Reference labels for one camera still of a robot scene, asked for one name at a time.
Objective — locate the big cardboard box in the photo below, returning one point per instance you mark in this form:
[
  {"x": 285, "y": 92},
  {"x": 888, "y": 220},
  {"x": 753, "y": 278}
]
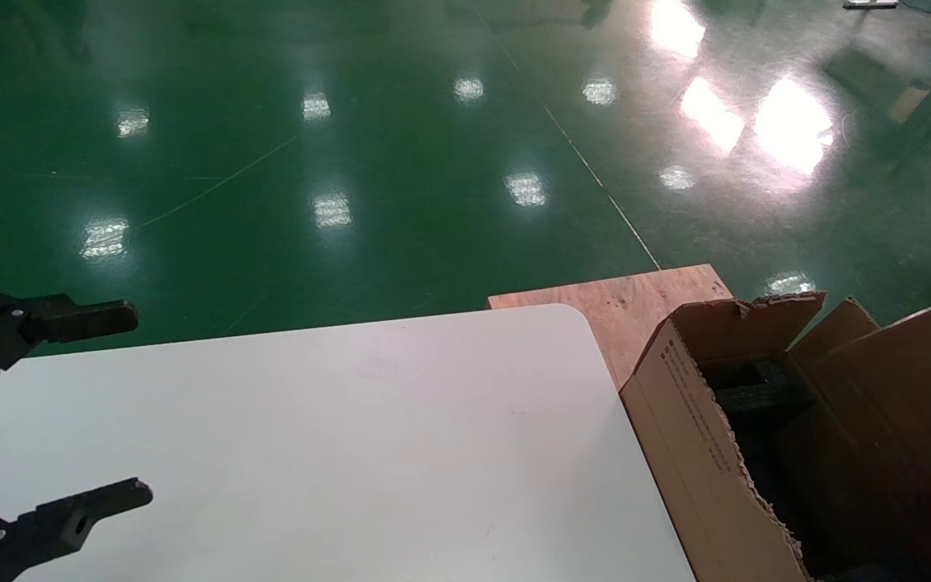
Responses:
[{"x": 692, "y": 453}]

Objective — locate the plywood pallet board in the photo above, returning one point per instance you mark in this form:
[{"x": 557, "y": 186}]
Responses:
[{"x": 627, "y": 303}]

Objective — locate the black foam block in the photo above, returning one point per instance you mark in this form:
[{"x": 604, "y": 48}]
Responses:
[{"x": 764, "y": 392}]

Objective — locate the gray flat floor base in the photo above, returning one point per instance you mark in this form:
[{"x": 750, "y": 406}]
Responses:
[{"x": 869, "y": 3}]

